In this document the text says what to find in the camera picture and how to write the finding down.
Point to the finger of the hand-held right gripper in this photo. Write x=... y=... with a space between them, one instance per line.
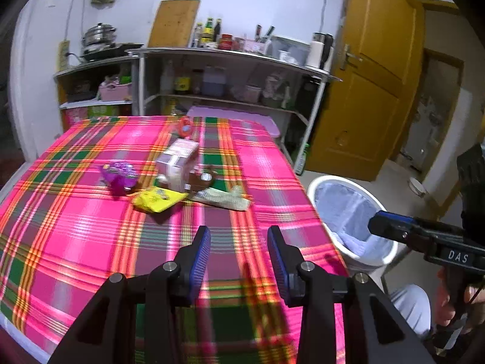
x=398 y=218
x=390 y=229

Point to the pink plastic basket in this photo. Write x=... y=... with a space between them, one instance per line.
x=113 y=91

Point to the white black electric kettle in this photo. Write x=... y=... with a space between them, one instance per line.
x=318 y=51

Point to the pink utensil holder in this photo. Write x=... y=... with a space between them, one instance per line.
x=253 y=45

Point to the yellow oil bottle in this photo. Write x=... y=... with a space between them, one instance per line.
x=172 y=108

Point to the small glass jar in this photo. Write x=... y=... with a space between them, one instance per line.
x=238 y=43

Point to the white metal shelf unit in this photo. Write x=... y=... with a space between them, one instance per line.
x=212 y=52

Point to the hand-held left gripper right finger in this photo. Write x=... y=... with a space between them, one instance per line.
x=278 y=261

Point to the dark sauce bottle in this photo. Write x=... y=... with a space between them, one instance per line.
x=217 y=30

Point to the white trash bin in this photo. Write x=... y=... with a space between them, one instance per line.
x=365 y=259

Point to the yellowed power strip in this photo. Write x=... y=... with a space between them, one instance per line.
x=63 y=55

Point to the white floor bowl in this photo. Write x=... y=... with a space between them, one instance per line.
x=416 y=187

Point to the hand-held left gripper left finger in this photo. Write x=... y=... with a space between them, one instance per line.
x=201 y=258

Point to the yellow label soy bottle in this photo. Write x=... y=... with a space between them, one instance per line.
x=182 y=81

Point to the green glass bottle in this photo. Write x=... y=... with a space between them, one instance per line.
x=207 y=30

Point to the red lidded clear cup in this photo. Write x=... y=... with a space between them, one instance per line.
x=185 y=127

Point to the brown snack packet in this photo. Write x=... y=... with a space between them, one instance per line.
x=201 y=180

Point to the yellow snack packet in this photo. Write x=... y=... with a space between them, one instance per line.
x=157 y=199

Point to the black induction cooker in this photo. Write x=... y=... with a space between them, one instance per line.
x=110 y=50

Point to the crumpled plastic bag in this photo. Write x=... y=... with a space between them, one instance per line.
x=274 y=85

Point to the brown glass jar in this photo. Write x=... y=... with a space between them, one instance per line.
x=197 y=79

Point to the purple snack packet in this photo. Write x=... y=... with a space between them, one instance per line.
x=119 y=174

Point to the clear plastic container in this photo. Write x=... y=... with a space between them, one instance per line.
x=290 y=49

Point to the person's grey trouser leg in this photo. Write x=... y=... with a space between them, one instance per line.
x=411 y=307

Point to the green cardboard box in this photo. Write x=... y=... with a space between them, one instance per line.
x=102 y=111

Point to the person's right hand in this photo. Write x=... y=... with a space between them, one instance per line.
x=443 y=303

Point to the green plastic bottle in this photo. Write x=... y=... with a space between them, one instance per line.
x=303 y=155

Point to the pink plaid tablecloth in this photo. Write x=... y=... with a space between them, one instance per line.
x=94 y=235

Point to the clear seasoning bottle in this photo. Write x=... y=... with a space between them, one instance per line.
x=197 y=34

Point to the beige green wrapper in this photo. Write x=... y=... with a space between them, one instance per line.
x=223 y=197

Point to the red jar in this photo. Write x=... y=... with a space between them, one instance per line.
x=226 y=41

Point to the wooden cutting board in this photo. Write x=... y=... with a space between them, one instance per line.
x=174 y=22

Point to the small white shelf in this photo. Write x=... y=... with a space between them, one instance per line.
x=87 y=66

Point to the pink cardboard box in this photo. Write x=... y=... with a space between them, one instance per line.
x=74 y=115

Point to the pink plastic tub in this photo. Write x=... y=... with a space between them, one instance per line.
x=250 y=93

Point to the translucent bin liner bag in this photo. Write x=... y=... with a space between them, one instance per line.
x=348 y=212

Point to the black flask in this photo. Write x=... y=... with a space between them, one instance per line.
x=307 y=94

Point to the steel steamer pot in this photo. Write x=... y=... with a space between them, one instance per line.
x=98 y=36

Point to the yellow wooden door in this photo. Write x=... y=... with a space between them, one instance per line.
x=379 y=83

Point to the pink milk carton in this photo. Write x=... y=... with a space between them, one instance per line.
x=176 y=163

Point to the white plastic bottle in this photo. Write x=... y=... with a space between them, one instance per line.
x=166 y=77

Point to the purple liquid jug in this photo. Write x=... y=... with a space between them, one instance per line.
x=214 y=81

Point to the purple lidded storage box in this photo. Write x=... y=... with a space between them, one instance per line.
x=235 y=113

